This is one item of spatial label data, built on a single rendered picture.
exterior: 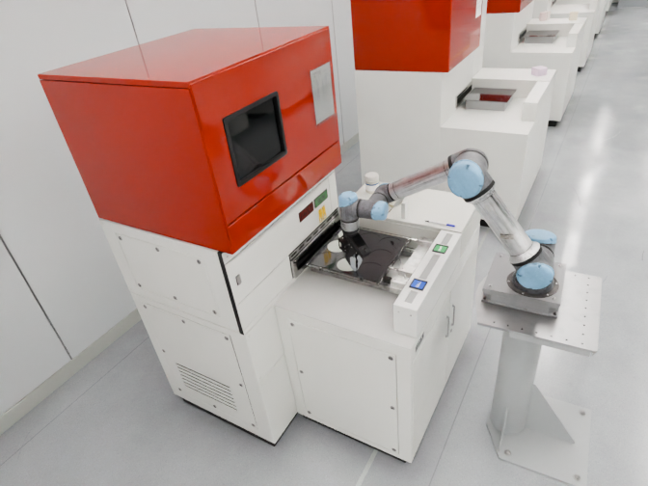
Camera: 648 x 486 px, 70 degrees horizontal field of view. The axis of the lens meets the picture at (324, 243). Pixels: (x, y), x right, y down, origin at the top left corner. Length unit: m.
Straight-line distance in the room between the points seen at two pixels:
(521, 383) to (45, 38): 2.86
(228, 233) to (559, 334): 1.25
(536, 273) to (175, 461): 1.93
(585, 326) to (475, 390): 0.94
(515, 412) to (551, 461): 0.26
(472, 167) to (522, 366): 0.99
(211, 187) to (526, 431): 1.89
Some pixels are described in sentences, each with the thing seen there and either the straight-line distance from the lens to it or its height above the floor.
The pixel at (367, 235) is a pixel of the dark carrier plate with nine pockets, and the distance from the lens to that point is 2.24.
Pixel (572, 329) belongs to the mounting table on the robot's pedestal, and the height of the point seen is 0.82.
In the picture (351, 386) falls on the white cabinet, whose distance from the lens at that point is 2.12.
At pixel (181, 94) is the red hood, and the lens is 1.45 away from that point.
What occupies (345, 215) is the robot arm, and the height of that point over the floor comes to 1.19.
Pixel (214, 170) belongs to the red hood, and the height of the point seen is 1.54.
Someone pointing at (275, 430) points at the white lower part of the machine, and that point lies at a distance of 2.43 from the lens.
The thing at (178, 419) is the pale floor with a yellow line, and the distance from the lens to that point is 2.83.
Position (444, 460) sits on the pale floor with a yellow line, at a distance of 2.49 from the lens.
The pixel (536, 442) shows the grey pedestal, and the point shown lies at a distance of 2.60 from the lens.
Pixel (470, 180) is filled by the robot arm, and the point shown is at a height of 1.40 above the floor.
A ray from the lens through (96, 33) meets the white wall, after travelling 3.13.
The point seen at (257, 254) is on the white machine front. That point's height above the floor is 1.10.
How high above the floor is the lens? 2.11
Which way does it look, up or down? 33 degrees down
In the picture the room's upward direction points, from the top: 7 degrees counter-clockwise
